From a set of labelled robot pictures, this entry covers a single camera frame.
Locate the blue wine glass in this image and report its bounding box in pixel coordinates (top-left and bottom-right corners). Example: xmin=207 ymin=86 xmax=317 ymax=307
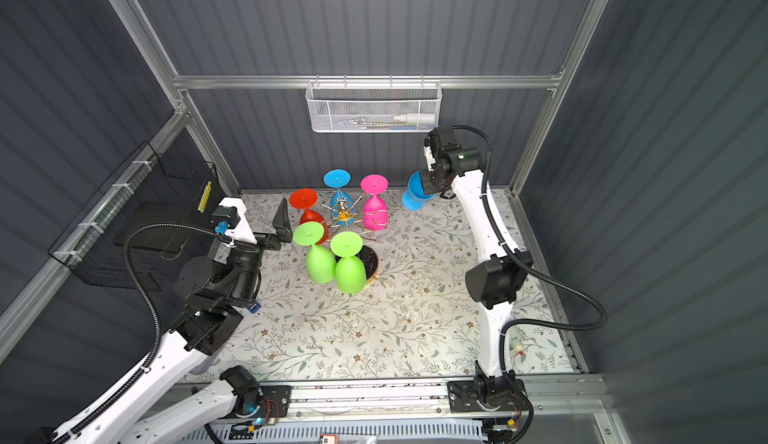
xmin=323 ymin=168 xmax=354 ymax=209
xmin=401 ymin=171 xmax=433 ymax=211

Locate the green wine glass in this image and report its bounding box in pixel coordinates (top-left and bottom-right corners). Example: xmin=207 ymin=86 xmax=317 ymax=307
xmin=330 ymin=231 xmax=367 ymax=294
xmin=293 ymin=221 xmax=336 ymax=284

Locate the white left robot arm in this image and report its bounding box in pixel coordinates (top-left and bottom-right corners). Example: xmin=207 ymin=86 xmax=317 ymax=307
xmin=26 ymin=197 xmax=293 ymax=443

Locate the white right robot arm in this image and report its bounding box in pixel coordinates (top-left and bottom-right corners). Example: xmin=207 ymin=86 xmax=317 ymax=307
xmin=419 ymin=125 xmax=608 ymax=411

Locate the red wine glass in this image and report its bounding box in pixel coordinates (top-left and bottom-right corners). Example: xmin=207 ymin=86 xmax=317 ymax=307
xmin=289 ymin=188 xmax=329 ymax=244

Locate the blue wine glass on rack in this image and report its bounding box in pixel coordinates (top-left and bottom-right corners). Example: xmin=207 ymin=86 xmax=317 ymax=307
xmin=323 ymin=168 xmax=354 ymax=209

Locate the gold wine glass rack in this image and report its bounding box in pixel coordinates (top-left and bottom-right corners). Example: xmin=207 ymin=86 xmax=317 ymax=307
xmin=323 ymin=190 xmax=380 ymax=284

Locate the pink wine glass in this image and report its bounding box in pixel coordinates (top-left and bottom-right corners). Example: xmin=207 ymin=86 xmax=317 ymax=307
xmin=361 ymin=174 xmax=390 ymax=231

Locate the white marker in basket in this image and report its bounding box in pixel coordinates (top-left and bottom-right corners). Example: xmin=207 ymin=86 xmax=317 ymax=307
xmin=393 ymin=113 xmax=437 ymax=126

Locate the white mesh basket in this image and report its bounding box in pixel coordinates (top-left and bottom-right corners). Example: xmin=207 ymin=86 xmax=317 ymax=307
xmin=305 ymin=82 xmax=443 ymax=133

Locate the small white scale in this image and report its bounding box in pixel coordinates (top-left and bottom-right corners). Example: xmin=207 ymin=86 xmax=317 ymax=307
xmin=506 ymin=326 xmax=524 ymax=359

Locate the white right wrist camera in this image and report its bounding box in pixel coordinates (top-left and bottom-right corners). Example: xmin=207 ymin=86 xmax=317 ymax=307
xmin=423 ymin=145 xmax=435 ymax=171

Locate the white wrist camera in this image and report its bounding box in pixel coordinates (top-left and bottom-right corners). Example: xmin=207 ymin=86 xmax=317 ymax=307
xmin=210 ymin=197 xmax=256 ymax=244
xmin=423 ymin=145 xmax=435 ymax=171

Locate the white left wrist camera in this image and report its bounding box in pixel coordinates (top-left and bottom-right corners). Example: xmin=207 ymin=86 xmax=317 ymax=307
xmin=210 ymin=197 xmax=256 ymax=244

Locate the black wire basket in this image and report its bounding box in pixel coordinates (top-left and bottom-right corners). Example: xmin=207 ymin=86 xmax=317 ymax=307
xmin=48 ymin=147 xmax=225 ymax=291

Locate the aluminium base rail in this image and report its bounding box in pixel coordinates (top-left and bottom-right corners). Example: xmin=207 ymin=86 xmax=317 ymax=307
xmin=180 ymin=374 xmax=630 ymax=443

